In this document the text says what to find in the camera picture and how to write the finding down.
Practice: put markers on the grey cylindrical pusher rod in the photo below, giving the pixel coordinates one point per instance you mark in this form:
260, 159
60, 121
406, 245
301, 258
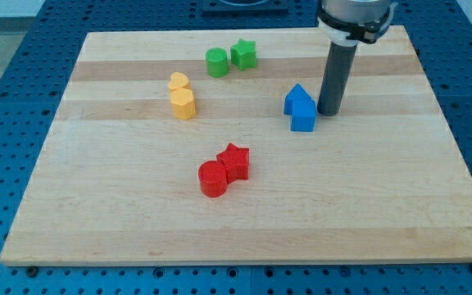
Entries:
336, 73

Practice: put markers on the light wooden board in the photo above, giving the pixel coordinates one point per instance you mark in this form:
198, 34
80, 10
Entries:
116, 182

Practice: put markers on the yellow heart block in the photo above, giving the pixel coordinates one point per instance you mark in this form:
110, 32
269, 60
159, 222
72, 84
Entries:
177, 81

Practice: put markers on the blue triangle block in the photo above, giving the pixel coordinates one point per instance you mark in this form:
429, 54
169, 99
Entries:
297, 92

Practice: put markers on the green star block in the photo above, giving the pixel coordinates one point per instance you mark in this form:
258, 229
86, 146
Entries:
243, 54

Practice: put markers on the red cylinder block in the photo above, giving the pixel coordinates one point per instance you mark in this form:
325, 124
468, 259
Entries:
212, 178

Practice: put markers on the yellow hexagon block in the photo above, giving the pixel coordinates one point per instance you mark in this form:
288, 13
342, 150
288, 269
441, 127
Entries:
183, 103

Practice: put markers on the red star block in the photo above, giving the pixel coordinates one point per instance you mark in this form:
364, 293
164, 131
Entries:
236, 161

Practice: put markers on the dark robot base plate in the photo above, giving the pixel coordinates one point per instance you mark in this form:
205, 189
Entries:
243, 5

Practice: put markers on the green cylinder block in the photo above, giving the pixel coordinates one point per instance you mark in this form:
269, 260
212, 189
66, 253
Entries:
217, 62

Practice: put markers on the blue cube block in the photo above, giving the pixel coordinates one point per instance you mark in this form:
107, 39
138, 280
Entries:
303, 116

